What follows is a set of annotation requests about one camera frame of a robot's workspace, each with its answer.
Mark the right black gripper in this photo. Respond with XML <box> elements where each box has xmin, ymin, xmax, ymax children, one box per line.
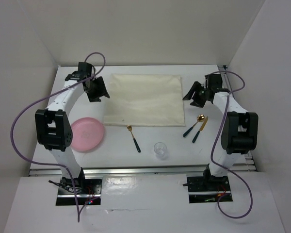
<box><xmin>183</xmin><ymin>81</ymin><xmax>210</xmax><ymax>108</ymax></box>

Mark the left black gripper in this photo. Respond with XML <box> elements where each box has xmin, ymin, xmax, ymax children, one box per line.
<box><xmin>84</xmin><ymin>76</ymin><xmax>109</xmax><ymax>103</ymax></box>

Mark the gold spoon green handle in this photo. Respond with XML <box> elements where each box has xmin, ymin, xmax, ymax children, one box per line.
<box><xmin>182</xmin><ymin>115</ymin><xmax>205</xmax><ymax>137</ymax></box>

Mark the cream cloth placemat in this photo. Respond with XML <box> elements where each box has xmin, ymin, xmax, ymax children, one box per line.
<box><xmin>103</xmin><ymin>74</ymin><xmax>185</xmax><ymax>127</ymax></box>

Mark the pink plastic plate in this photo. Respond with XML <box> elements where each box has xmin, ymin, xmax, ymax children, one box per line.
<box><xmin>71</xmin><ymin>117</ymin><xmax>104</xmax><ymax>152</ymax></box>

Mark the gold knife green handle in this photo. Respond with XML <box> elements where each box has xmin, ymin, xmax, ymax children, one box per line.
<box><xmin>192</xmin><ymin>116</ymin><xmax>209</xmax><ymax>143</ymax></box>

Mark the gold fork green handle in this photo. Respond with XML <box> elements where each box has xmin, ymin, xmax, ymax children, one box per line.
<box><xmin>127</xmin><ymin>125</ymin><xmax>141</xmax><ymax>153</ymax></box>

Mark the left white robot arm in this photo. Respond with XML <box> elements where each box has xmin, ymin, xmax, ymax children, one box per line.
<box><xmin>35</xmin><ymin>62</ymin><xmax>109</xmax><ymax>194</ymax></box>

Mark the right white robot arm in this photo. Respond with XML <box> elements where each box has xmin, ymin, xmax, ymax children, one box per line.
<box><xmin>183</xmin><ymin>71</ymin><xmax>259</xmax><ymax>190</ymax></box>

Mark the aluminium front rail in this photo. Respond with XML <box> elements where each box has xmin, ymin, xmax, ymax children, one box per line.
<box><xmin>28</xmin><ymin>164</ymin><xmax>257</xmax><ymax>176</ymax></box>

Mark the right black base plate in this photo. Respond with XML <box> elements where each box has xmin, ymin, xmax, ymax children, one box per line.
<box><xmin>182</xmin><ymin>176</ymin><xmax>233</xmax><ymax>203</ymax></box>

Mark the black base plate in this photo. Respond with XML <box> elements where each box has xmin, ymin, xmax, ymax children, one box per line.
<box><xmin>182</xmin><ymin>176</ymin><xmax>233</xmax><ymax>203</ymax></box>
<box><xmin>55</xmin><ymin>178</ymin><xmax>102</xmax><ymax>206</ymax></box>

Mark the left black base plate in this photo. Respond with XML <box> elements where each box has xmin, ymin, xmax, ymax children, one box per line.
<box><xmin>55</xmin><ymin>178</ymin><xmax>102</xmax><ymax>206</ymax></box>

